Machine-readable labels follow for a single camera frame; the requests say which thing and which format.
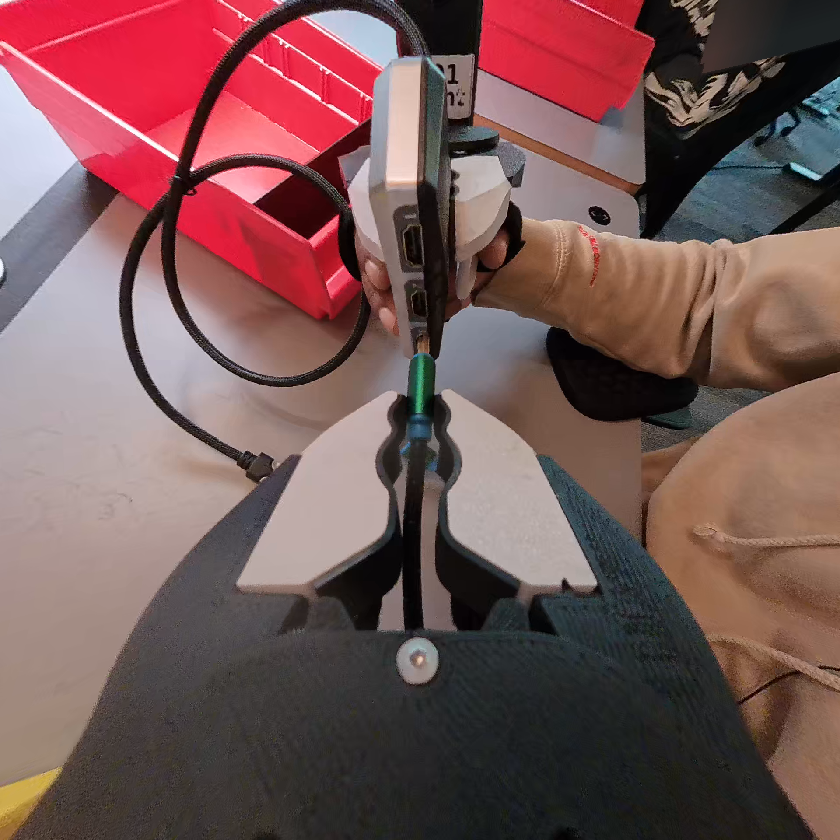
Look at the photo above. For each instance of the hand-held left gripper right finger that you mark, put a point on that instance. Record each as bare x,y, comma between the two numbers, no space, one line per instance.
512,518

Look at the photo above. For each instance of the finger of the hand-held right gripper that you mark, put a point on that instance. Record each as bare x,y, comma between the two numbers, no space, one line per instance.
364,203
479,203

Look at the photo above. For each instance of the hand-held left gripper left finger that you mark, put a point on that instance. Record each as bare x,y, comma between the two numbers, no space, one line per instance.
334,518

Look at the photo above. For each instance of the grey usb hub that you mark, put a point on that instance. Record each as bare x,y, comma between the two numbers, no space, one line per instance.
400,131

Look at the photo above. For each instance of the red plastic bin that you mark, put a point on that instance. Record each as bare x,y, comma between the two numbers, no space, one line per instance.
558,52
98,98

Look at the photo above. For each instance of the yellow plastic bin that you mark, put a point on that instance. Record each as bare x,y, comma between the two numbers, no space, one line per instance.
19,807

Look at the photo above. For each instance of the person's right forearm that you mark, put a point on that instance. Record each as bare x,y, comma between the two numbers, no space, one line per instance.
656,302

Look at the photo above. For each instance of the black bin divider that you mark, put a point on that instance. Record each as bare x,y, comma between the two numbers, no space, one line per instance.
315,190

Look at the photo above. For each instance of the black chair armrest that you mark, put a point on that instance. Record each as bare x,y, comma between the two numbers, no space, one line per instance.
617,387

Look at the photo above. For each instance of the person's beige hoodie torso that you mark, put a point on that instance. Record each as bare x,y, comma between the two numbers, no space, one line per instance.
754,558

